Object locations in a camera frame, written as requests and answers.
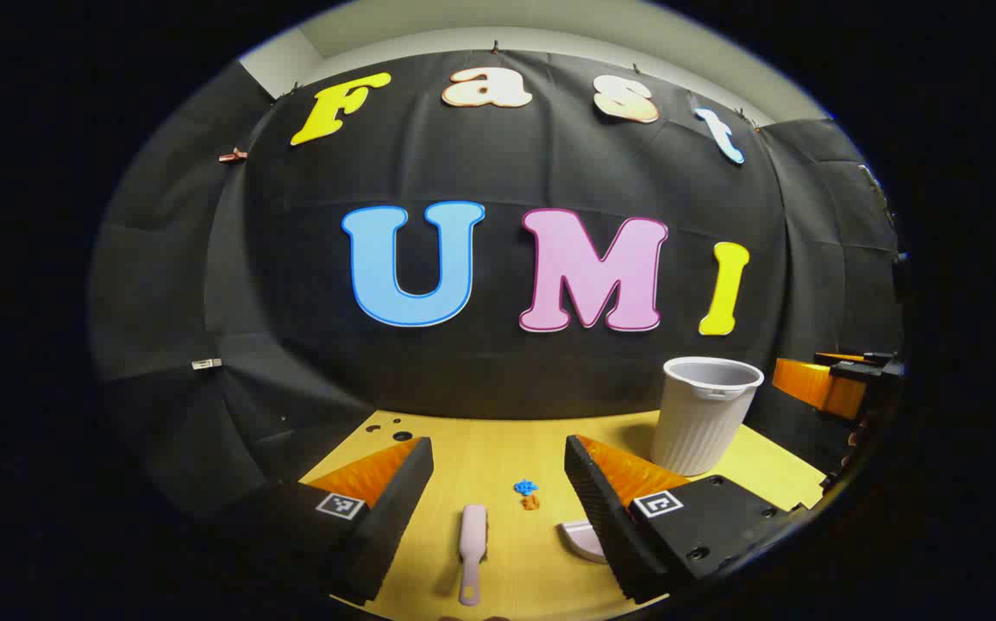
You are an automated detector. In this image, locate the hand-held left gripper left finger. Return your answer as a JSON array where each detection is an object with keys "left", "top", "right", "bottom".
[{"left": 213, "top": 436, "right": 435, "bottom": 606}]

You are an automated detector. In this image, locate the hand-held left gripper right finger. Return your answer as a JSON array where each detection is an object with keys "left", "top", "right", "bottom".
[{"left": 564, "top": 434, "right": 809, "bottom": 605}]

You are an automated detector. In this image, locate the pink dustpan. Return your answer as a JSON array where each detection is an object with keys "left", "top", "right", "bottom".
[{"left": 558, "top": 520, "right": 609, "bottom": 564}]

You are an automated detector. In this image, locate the small pink broom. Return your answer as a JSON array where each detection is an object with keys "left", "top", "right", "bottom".
[{"left": 458, "top": 504, "right": 489, "bottom": 607}]

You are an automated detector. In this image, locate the white ribbed garbage bin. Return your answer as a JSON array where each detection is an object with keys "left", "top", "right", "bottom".
[{"left": 650, "top": 356, "right": 765, "bottom": 477}]

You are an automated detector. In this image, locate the yellow wooden desktop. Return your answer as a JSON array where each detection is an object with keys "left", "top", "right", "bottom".
[{"left": 299, "top": 410, "right": 826, "bottom": 621}]

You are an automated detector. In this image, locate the black backdrop cloth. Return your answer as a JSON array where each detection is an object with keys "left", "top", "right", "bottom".
[{"left": 88, "top": 47, "right": 908, "bottom": 518}]

